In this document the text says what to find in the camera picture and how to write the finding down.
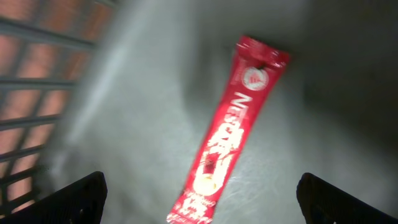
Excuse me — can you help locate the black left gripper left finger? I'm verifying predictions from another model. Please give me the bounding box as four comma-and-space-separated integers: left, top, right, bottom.
1, 171, 108, 224

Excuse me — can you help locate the red Nescafe coffee stick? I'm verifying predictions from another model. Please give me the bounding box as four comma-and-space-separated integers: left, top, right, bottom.
166, 35, 290, 224

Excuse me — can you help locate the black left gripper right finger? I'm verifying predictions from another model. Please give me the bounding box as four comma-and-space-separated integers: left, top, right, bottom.
296, 172, 397, 224

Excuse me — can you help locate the grey plastic shopping basket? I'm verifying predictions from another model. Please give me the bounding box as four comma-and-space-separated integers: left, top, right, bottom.
1, 0, 397, 223

